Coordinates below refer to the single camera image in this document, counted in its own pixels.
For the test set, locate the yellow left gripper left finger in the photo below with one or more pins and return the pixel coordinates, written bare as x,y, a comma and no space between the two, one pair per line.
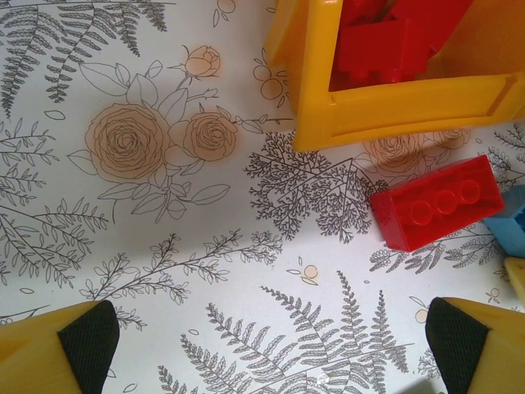
33,361

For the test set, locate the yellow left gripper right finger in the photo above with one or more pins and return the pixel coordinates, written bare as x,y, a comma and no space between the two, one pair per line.
492,361

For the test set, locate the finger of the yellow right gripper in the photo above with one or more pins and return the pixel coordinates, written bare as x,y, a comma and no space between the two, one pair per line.
516,275

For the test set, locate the red lego brick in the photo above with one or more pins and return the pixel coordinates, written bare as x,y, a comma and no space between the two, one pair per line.
430,213
430,16
381,49

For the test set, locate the blue lego brick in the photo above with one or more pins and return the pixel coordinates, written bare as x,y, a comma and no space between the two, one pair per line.
512,230

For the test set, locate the floral printed table cover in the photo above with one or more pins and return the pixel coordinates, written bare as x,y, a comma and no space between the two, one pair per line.
164,246

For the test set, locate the yellow plastic bin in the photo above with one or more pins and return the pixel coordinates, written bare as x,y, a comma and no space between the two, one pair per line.
410,106

